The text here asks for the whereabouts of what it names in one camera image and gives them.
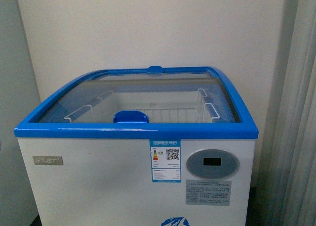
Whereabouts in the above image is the grey window curtain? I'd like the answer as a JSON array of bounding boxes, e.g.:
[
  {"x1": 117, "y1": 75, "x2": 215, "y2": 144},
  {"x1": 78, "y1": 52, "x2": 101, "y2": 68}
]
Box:
[{"x1": 257, "y1": 0, "x2": 316, "y2": 226}]

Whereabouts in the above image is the white wire freezer basket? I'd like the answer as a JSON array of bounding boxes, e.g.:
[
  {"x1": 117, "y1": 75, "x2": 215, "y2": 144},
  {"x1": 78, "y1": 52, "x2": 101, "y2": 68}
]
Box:
[{"x1": 63, "y1": 89, "x2": 221, "y2": 123}]

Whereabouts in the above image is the oval grey control panel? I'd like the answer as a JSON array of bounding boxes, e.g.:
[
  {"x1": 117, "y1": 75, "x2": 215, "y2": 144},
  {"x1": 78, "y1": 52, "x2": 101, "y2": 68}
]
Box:
[{"x1": 186, "y1": 149, "x2": 240, "y2": 180}]

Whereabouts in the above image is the silver brand nameplate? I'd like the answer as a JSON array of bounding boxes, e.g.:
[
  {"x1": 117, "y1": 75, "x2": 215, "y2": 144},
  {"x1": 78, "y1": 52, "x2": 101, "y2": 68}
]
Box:
[{"x1": 33, "y1": 156, "x2": 63, "y2": 166}]

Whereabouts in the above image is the curved glass freezer lid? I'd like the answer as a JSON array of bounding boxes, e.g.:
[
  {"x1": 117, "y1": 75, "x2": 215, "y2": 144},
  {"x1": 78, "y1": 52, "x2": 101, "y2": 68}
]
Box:
[{"x1": 29, "y1": 71, "x2": 240, "y2": 124}]

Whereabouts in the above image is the white chest freezer with penguins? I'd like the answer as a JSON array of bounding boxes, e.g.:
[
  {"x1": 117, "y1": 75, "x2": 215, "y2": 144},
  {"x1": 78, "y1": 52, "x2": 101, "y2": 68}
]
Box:
[{"x1": 14, "y1": 66, "x2": 258, "y2": 226}]

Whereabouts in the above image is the grey instruction sticker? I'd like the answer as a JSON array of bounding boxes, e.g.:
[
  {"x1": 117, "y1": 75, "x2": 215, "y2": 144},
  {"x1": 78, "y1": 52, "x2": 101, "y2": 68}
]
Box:
[{"x1": 186, "y1": 180, "x2": 232, "y2": 206}]

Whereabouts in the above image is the blue energy label sticker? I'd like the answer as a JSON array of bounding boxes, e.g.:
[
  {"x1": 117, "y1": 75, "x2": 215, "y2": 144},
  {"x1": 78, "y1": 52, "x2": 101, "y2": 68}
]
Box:
[{"x1": 149, "y1": 139, "x2": 181, "y2": 183}]

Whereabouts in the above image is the blue lid handle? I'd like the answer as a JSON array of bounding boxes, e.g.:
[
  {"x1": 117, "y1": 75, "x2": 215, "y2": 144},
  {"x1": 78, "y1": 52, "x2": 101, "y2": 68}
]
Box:
[{"x1": 113, "y1": 110, "x2": 149, "y2": 123}]

